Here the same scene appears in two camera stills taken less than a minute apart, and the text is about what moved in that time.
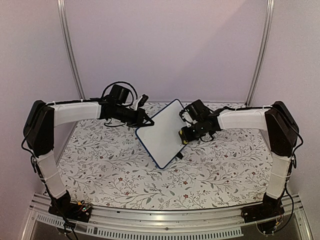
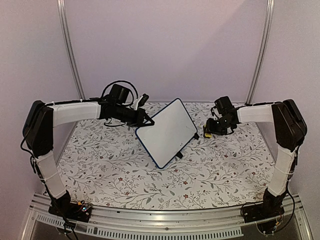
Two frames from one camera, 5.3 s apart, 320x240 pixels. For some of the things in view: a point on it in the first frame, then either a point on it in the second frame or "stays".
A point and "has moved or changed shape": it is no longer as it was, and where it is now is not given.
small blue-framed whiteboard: (162, 140) stays
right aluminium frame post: (262, 50) stays
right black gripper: (187, 137) to (210, 128)
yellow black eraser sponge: (181, 133) has moved or changed shape
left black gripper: (139, 122) stays
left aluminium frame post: (61, 7) stays
